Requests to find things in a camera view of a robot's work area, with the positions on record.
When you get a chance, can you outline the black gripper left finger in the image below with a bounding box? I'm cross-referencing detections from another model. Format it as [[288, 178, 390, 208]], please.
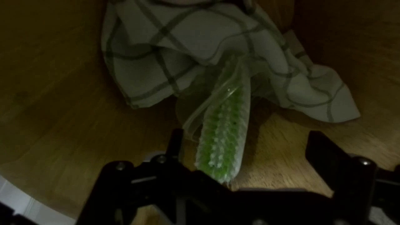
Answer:
[[99, 127, 198, 197]]

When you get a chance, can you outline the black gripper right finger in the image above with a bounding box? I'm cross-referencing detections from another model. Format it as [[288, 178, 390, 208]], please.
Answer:
[[305, 130, 379, 202]]

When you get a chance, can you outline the green bristle scrub brush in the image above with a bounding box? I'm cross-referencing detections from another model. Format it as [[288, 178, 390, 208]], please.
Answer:
[[181, 55, 253, 185]]

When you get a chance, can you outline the white green checked cloth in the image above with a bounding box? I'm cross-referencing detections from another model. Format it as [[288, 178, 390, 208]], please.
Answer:
[[100, 0, 361, 125]]

